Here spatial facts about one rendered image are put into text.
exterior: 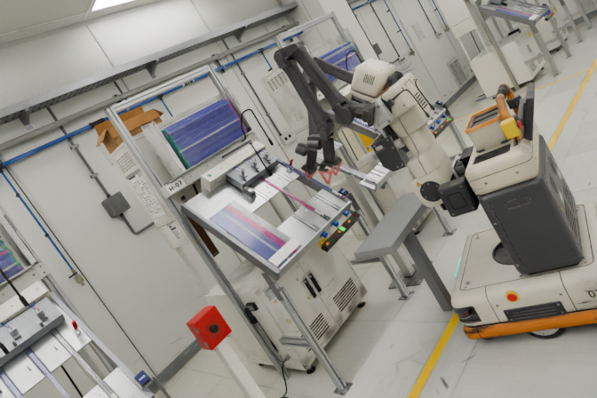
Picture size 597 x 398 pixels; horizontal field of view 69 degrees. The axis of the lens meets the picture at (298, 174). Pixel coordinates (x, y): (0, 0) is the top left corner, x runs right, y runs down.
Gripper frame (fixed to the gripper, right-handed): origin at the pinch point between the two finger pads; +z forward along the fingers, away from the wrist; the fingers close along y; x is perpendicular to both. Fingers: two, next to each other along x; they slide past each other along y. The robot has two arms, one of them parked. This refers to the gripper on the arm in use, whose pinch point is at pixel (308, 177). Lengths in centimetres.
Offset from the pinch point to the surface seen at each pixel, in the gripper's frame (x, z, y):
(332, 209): 20.8, 10.6, 2.4
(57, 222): -169, 95, 86
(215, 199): -34, 10, 44
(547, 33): 21, 62, -585
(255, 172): -28.8, 3.9, 15.5
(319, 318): 42, 69, 32
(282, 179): -17.6, 10.0, 3.0
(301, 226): 15.6, 10.6, 25.6
